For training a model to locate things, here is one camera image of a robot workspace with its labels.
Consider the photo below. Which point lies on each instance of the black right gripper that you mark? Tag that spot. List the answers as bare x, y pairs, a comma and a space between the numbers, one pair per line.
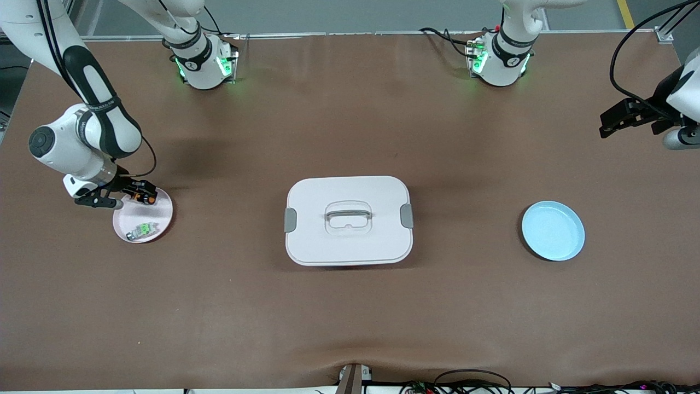
126, 187

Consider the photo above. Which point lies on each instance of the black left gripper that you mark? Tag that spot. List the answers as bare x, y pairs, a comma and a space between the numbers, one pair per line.
658, 104

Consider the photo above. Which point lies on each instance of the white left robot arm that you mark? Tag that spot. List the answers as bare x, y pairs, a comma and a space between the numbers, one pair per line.
506, 60

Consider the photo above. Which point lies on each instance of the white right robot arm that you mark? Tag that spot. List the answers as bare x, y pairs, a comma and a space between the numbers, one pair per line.
98, 131

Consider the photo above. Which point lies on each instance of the white lidded storage box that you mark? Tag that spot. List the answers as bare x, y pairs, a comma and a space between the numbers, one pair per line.
348, 241

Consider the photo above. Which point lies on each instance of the pink round plate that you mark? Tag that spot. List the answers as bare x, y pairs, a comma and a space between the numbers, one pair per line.
139, 219

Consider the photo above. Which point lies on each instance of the light blue round plate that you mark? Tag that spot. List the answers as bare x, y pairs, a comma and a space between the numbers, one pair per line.
552, 231

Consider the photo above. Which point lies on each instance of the green push-button switch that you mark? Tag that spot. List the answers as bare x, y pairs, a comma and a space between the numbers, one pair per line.
143, 231

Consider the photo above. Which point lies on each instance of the metal corner bracket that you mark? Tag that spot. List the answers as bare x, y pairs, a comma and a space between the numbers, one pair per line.
664, 35

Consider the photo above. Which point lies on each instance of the aluminium frame profile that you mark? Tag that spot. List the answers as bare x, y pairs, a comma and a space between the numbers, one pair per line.
82, 16

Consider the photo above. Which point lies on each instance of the aluminium table edge rail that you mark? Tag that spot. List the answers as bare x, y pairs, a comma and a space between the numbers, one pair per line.
355, 34

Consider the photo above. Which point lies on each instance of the metal table edge bracket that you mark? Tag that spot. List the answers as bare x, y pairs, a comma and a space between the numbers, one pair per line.
354, 378

